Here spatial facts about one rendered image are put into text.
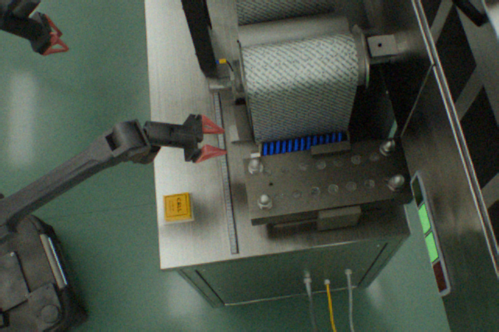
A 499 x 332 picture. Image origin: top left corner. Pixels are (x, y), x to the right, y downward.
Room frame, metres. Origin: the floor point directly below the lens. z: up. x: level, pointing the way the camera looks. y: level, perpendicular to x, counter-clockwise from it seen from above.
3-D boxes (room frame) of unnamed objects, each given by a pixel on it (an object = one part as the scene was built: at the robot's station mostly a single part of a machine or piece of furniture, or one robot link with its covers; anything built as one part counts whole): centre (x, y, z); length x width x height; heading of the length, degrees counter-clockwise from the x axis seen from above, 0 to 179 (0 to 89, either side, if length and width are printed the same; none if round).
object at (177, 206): (0.49, 0.21, 0.91); 0.07 x 0.07 x 0.02; 87
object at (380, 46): (0.61, -0.33, 1.28); 0.06 x 0.05 x 0.02; 87
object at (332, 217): (0.35, -0.20, 0.96); 0.10 x 0.03 x 0.11; 87
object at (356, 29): (0.62, -0.29, 1.25); 0.15 x 0.01 x 0.15; 177
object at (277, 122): (0.57, -0.15, 1.11); 0.23 x 0.01 x 0.18; 87
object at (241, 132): (0.67, 0.00, 1.05); 0.06 x 0.05 x 0.31; 87
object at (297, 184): (0.44, -0.19, 1.00); 0.40 x 0.16 x 0.06; 87
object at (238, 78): (0.63, -0.02, 1.25); 0.07 x 0.02 x 0.07; 177
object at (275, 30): (0.74, -0.17, 1.17); 0.26 x 0.12 x 0.12; 87
